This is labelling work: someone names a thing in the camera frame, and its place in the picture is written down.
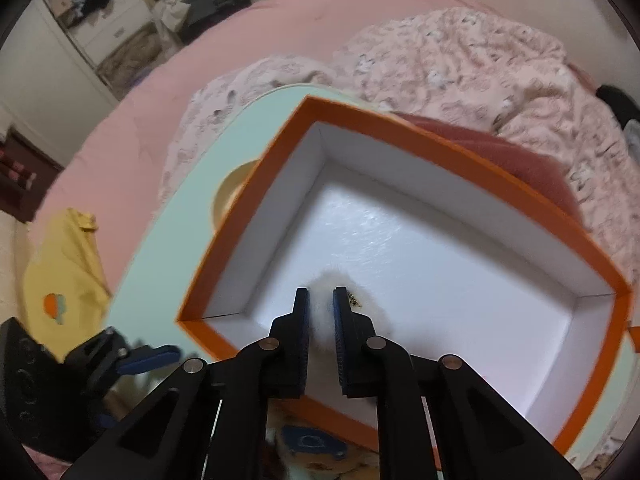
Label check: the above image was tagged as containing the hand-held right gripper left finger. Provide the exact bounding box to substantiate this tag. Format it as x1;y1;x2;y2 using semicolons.
65;287;311;480

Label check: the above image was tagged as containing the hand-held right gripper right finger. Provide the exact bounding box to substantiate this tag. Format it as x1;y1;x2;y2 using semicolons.
332;287;583;480

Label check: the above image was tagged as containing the white fluffy pompom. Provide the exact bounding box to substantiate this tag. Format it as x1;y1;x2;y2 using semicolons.
302;269;397;361

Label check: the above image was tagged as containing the orange cardboard box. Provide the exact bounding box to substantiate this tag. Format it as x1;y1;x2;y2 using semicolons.
176;95;635;456

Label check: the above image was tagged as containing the blue pouch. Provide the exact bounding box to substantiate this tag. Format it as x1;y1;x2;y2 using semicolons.
282;425;346;461

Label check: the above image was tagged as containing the mint cartoon print bed table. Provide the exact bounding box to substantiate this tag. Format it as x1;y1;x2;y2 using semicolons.
107;84;640;466

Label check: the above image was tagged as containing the yellow printed garment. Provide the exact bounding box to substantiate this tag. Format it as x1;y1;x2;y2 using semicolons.
25;207;113;361

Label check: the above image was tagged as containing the dark wooden cabinet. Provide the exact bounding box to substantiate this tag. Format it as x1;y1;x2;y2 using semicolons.
0;127;63;223

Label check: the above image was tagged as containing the dusty red cloth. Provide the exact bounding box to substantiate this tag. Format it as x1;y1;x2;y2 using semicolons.
395;112;583;226

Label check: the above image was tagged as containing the pink floral blanket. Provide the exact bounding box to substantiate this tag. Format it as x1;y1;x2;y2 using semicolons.
160;7;640;271

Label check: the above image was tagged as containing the white open shelf unit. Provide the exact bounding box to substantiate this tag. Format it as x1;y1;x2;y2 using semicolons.
37;0;201;101

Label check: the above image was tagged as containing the pile of grey clothes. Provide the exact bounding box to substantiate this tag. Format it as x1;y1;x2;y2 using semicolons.
155;0;251;46

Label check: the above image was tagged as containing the black crumpled garment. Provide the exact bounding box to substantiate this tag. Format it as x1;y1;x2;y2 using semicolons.
597;85;633;121

